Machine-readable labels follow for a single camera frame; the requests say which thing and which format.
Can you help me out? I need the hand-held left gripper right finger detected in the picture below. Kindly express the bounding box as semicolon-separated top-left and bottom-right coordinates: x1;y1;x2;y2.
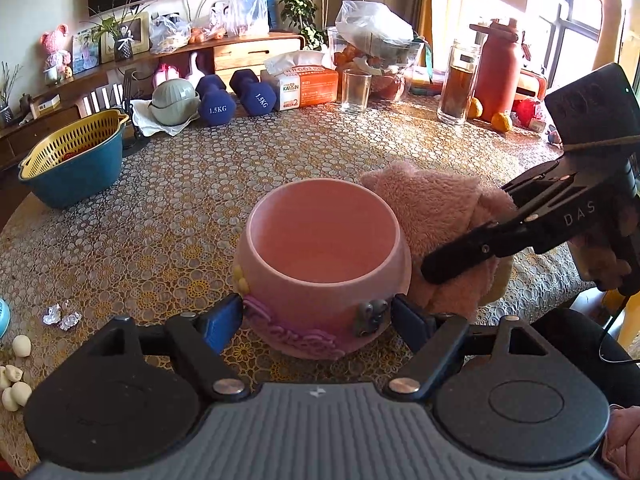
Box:
387;294;551;396

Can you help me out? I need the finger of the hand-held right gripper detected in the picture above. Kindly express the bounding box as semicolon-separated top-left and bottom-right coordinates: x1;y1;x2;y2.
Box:
501;156;585;211
420;194;568;286

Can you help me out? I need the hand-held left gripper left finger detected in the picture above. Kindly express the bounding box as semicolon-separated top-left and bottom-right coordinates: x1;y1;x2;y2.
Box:
98;292;252;403

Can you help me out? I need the pink plush towel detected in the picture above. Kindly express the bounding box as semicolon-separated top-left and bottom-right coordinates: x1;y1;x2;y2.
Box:
359;161;522;322

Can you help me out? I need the pink ceramic bowl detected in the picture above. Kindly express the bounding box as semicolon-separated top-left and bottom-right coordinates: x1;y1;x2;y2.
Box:
232;177;414;361

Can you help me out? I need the red snack packet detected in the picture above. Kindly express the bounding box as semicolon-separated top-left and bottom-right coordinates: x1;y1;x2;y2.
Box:
512;97;549;134

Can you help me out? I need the yellow giraffe toy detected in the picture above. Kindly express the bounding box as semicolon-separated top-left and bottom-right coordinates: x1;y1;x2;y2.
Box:
574;0;632;74

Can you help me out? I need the red thermos bottle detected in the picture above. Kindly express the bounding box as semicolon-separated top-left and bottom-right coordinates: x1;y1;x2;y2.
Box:
469;17;524;124

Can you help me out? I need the glass tea bottle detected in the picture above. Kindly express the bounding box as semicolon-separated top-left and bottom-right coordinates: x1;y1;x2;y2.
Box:
437;38;482;126

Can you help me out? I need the glass fruit bowl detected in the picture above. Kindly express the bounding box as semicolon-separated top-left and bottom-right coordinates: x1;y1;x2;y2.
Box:
327;27;426;104

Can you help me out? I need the clear drinking glass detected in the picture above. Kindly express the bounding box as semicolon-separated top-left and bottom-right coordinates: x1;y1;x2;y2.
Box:
341;68;373;115

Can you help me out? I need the white cloth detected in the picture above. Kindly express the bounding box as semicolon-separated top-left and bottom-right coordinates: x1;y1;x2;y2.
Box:
130;98;201;137

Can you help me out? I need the blue basin with yellow colander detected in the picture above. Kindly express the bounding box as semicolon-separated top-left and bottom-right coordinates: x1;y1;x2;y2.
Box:
18;109;130;210

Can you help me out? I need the blue dumbbell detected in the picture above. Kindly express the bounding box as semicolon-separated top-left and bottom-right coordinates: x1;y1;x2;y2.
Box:
195;74;237;128
229;68;278;116

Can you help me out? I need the grey-green ceramic pot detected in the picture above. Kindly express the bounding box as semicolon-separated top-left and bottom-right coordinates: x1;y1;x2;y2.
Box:
151;78;200;126

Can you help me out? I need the orange tissue box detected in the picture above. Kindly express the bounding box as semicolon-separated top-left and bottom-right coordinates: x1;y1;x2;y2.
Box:
260;51;340;112

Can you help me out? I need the person's pink clothing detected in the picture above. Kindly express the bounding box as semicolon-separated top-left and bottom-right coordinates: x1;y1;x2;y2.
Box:
601;404;640;480

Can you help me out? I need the white swan figurine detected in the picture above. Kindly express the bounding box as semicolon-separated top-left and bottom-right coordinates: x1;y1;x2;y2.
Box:
184;51;206;89

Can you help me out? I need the dark dining chair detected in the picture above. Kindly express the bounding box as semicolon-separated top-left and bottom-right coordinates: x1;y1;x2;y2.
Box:
74;67;151;157

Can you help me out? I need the wooden sideboard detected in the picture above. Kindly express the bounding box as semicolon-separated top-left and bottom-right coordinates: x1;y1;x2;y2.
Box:
0;31;307;171

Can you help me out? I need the clear knotted plastic bag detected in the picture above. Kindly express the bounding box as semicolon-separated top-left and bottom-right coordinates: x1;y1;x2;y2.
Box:
149;14;192;55

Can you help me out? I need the small vase with twigs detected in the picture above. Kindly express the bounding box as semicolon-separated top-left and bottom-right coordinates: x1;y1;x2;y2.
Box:
88;0;151;62

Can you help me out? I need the green potted plant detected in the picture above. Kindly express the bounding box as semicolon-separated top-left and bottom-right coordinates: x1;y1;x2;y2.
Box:
262;0;327;51

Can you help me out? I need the small photo card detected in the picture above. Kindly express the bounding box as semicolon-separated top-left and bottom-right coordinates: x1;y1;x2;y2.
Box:
72;29;104;75

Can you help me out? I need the dried lavender pot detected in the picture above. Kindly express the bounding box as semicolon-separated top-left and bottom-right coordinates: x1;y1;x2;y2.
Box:
0;61;24;127

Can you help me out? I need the white plastic bag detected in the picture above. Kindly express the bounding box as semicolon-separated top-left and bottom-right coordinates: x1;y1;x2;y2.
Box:
227;0;271;39

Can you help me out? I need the pink bear toy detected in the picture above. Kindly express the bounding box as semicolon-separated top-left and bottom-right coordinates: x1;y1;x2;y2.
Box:
39;23;72;81

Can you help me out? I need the cream photo frame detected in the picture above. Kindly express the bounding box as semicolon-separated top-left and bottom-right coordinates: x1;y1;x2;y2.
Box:
99;11;151;64

